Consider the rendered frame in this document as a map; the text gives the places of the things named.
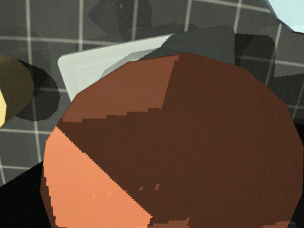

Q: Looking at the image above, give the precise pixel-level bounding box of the beige hollow cylinder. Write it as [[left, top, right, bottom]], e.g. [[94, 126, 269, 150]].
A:
[[0, 54, 35, 128]]

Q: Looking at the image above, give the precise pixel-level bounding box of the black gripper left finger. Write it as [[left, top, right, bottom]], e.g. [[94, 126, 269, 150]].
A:
[[0, 161, 52, 228]]

